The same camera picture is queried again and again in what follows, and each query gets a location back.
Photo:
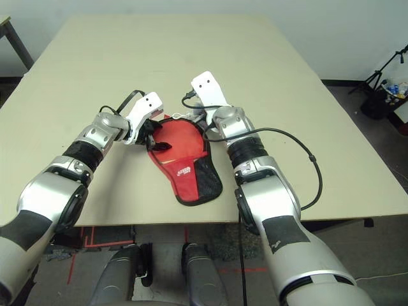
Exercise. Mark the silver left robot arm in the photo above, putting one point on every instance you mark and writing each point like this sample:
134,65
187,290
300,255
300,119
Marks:
54,191

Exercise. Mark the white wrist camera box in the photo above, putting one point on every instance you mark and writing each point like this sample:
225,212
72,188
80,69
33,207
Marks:
208,89
145,108

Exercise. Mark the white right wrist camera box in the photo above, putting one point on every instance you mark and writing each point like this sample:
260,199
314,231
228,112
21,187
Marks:
208,89

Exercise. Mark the grey left robot leg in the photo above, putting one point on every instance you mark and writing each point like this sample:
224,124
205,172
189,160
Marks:
118,277

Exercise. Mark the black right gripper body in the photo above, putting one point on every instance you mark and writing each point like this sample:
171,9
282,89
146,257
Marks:
204,114

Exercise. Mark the black and red paddle case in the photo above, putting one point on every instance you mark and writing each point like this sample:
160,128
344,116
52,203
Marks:
188,188

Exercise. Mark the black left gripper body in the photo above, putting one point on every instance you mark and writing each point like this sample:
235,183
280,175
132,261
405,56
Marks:
150,129

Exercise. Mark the grey right robot leg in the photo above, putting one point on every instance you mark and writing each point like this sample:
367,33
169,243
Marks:
204,277

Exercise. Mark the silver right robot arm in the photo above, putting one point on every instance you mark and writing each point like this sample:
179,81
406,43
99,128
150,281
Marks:
271,191

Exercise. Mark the side table with black leg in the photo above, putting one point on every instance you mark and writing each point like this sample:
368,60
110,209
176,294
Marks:
17,41

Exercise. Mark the black tripod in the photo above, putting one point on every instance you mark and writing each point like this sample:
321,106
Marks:
381,68

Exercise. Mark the grey robot leg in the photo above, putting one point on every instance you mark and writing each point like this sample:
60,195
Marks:
204,277
118,277

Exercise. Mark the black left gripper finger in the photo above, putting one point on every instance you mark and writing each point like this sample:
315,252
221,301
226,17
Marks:
151,143
164,146

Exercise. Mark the small black table bracket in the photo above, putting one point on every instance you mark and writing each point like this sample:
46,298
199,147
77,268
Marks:
368,223

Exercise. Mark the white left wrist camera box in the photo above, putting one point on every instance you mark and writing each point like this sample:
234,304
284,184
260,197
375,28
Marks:
145,108

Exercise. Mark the black bin with clutter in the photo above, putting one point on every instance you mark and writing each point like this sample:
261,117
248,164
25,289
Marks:
376,105

